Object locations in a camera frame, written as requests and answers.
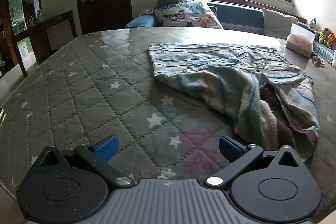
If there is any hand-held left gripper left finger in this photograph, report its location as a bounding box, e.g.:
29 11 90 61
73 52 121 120
39 135 135 189

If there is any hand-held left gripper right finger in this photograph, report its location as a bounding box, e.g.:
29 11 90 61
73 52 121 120
203 135 302 188

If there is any striped blue beige shirt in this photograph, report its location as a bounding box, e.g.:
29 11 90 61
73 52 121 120
147 43 320 163

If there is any grey quilted star table cover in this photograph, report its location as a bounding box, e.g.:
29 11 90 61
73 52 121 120
0 27 336 214

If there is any tissue box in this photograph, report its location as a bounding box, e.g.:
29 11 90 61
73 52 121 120
285 24 316 58

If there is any blue cushion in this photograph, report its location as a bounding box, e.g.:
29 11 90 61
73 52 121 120
125 15 156 28

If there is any blue sofa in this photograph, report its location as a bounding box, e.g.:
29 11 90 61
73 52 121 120
125 0 307 35

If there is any dark wooden cabinet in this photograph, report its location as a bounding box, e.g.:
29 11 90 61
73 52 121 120
0 0 79 77

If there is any grey pillow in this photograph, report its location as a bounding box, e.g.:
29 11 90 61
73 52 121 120
262 8 298 39

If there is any butterfly print pillow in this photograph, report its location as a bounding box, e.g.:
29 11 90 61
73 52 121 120
153 0 223 29

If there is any orange tiger plush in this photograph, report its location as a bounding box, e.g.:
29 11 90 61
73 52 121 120
325 33 336 49

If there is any yellow plush toy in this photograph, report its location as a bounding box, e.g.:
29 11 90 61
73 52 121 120
319 27 332 42

